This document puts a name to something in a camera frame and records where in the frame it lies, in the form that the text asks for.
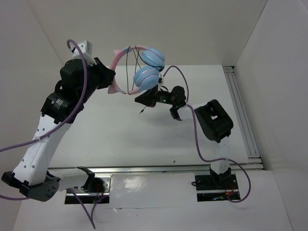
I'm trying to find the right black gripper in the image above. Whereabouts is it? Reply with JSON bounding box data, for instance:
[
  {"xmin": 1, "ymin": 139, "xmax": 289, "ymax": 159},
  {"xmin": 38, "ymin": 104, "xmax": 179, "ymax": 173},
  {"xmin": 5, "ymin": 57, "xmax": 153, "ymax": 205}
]
[{"xmin": 135, "ymin": 83, "xmax": 176, "ymax": 108}]

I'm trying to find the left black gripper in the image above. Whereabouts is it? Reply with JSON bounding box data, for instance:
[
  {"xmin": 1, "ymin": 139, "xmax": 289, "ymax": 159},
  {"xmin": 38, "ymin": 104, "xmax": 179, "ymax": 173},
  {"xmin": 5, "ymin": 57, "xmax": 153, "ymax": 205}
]
[{"xmin": 77, "ymin": 56, "xmax": 115, "ymax": 103}]

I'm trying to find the black headphone audio cable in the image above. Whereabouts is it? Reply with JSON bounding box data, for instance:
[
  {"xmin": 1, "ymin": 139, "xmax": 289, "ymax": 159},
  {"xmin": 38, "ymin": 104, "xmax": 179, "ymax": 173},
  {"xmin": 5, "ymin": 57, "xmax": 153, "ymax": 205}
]
[{"xmin": 125, "ymin": 45, "xmax": 169, "ymax": 114}]

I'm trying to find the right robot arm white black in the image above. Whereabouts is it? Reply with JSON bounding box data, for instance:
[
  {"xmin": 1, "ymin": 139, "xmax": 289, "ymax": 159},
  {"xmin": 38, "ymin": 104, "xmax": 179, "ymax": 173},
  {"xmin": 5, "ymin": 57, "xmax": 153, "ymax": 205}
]
[{"xmin": 135, "ymin": 86, "xmax": 234, "ymax": 189}]

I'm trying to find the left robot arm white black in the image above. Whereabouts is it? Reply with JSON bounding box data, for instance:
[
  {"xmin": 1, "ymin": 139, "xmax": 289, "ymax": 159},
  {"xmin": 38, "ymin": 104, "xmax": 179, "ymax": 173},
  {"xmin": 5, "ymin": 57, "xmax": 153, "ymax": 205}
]
[{"xmin": 1, "ymin": 58, "xmax": 116, "ymax": 202}]

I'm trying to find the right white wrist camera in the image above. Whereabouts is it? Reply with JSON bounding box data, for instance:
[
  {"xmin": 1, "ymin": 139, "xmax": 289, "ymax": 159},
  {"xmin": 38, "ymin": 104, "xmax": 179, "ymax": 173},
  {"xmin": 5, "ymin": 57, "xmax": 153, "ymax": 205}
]
[{"xmin": 158, "ymin": 74, "xmax": 164, "ymax": 89}]

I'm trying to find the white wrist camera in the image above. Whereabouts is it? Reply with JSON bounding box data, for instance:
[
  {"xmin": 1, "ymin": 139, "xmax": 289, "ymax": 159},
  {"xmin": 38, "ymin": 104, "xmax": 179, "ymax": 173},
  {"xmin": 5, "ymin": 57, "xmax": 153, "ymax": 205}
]
[
  {"xmin": 158, "ymin": 74, "xmax": 164, "ymax": 89},
  {"xmin": 72, "ymin": 40, "xmax": 92, "ymax": 58}
]

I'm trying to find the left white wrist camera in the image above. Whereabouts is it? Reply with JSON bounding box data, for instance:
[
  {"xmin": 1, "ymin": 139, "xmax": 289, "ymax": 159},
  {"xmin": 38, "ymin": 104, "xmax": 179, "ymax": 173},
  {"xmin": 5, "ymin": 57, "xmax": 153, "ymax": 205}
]
[{"xmin": 72, "ymin": 40, "xmax": 92, "ymax": 58}]

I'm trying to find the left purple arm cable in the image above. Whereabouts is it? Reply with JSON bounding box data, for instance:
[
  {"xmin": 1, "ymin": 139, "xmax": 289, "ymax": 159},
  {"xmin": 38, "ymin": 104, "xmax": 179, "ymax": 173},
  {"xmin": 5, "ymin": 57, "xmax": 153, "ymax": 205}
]
[{"xmin": 0, "ymin": 38, "xmax": 109, "ymax": 229}]

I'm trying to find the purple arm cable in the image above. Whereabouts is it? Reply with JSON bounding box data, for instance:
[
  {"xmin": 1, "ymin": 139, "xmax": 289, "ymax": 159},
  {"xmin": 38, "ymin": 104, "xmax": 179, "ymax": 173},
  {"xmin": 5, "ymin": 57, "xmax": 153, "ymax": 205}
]
[
  {"xmin": 161, "ymin": 65, "xmax": 252, "ymax": 203},
  {"xmin": 0, "ymin": 38, "xmax": 109, "ymax": 229}
]

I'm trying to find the aluminium front rail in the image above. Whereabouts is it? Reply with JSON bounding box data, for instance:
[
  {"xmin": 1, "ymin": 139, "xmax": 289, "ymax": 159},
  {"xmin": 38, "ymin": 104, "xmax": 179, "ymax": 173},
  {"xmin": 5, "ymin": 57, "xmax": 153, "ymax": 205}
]
[{"xmin": 49, "ymin": 162, "xmax": 264, "ymax": 174}]

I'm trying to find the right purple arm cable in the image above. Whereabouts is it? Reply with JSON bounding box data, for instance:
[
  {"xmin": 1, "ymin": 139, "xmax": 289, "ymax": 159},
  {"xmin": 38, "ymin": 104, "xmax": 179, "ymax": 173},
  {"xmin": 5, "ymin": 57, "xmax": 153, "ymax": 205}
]
[{"xmin": 161, "ymin": 65, "xmax": 252, "ymax": 203}]

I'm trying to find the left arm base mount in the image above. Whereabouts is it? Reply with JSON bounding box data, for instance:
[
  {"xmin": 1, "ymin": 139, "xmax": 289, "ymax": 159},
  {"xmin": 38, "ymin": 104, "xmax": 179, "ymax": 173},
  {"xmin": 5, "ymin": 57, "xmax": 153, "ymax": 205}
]
[{"xmin": 71, "ymin": 173, "xmax": 112, "ymax": 205}]

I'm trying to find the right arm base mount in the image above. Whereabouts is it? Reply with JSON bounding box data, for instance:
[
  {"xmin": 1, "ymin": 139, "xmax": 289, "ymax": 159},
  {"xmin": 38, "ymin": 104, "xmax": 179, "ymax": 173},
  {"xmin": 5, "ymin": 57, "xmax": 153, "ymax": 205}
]
[{"xmin": 191, "ymin": 174, "xmax": 241, "ymax": 202}]

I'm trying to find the aluminium side rail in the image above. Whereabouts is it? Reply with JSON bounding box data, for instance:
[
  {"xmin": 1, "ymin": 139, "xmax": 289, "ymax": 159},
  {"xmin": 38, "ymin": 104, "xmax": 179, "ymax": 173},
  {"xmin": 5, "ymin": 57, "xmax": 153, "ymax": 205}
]
[{"xmin": 222, "ymin": 66, "xmax": 262, "ymax": 164}]

